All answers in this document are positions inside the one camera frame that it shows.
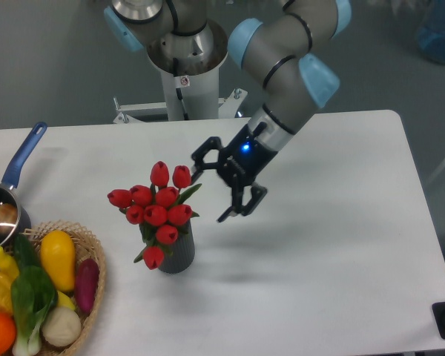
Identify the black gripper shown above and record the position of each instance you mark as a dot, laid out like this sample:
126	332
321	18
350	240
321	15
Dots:
246	163

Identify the dark grey ribbed vase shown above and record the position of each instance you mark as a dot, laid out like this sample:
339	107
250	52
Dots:
182	253

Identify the white garlic bulb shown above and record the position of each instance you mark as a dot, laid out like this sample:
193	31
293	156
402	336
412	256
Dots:
62	327

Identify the green bok choy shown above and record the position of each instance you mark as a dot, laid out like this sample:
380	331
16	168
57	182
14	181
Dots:
32	294

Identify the blue translucent container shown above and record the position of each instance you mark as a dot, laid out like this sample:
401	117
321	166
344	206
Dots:
430	36

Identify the red tulip bouquet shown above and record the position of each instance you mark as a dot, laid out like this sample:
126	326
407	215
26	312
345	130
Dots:
158	209

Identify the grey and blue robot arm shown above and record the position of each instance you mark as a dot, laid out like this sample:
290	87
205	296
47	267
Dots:
278	56

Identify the purple eggplant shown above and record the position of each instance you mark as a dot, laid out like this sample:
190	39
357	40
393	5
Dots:
86	285

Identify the small yellow pepper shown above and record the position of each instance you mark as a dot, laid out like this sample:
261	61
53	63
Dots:
8	265

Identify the blue handled saucepan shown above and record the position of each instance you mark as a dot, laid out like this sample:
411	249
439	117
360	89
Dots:
10	181

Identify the brown bread in pot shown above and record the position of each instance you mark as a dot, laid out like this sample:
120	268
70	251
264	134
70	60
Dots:
8	218

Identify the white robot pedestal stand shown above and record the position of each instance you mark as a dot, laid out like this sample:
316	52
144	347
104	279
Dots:
189	68

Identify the woven wicker basket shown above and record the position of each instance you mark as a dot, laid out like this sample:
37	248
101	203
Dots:
86	246

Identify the yellow squash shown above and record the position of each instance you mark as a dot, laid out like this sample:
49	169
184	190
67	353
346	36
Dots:
58	258

